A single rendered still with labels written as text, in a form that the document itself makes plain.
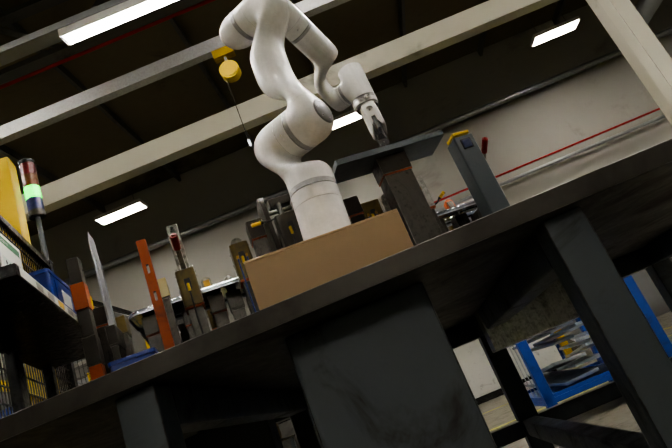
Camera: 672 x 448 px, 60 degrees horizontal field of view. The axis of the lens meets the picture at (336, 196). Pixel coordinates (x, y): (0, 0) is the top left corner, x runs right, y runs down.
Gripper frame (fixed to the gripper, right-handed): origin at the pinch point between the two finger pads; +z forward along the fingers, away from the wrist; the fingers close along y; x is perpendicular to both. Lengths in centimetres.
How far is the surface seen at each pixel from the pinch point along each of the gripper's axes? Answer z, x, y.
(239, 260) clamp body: 17, 55, -4
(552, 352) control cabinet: 91, -197, 801
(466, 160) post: 13.4, -21.9, 4.0
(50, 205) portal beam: -209, 273, 311
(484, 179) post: 21.3, -24.3, 4.7
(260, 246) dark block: 16, 48, -3
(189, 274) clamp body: 16, 71, -5
